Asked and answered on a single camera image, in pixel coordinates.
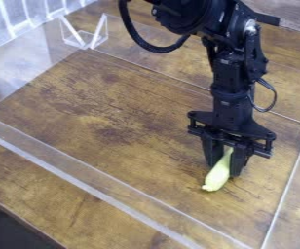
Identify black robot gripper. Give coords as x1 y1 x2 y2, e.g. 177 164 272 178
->
188 96 276 177

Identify green handled spoon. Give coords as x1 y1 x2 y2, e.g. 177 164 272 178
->
201 149 233 192

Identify black bar on table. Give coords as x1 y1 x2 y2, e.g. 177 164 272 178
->
255 12 280 26

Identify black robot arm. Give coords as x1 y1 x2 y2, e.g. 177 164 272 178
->
147 0 276 177

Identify clear acrylic enclosure walls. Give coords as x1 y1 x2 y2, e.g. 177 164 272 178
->
0 7 300 249

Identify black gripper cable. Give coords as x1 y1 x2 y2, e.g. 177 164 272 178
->
119 0 279 114

